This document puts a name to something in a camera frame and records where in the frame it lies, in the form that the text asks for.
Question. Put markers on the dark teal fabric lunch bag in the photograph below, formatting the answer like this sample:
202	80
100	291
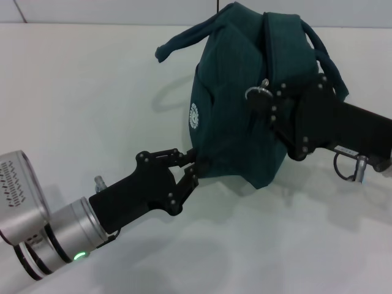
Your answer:
239	122

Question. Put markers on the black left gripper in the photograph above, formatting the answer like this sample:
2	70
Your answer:
134	190

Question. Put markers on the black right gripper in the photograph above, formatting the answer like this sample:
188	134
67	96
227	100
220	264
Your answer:
337	122

